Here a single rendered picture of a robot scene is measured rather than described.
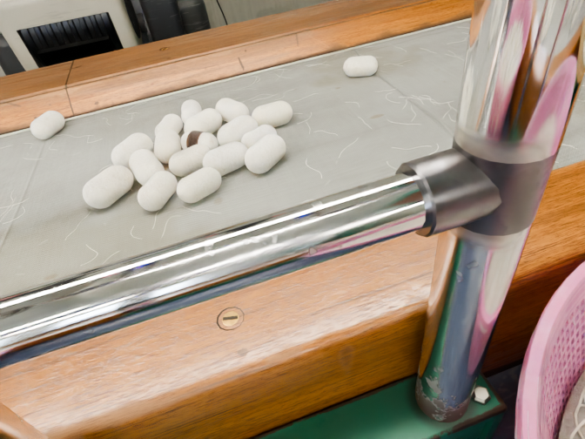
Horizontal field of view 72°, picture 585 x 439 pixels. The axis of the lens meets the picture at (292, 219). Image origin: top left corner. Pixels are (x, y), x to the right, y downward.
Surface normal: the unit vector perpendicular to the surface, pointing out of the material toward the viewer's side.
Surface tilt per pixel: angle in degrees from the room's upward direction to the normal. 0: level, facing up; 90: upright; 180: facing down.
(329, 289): 0
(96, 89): 45
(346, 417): 0
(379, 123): 0
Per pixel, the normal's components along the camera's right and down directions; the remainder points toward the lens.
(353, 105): -0.13, -0.74
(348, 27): 0.12, -0.11
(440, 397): -0.45, 0.63
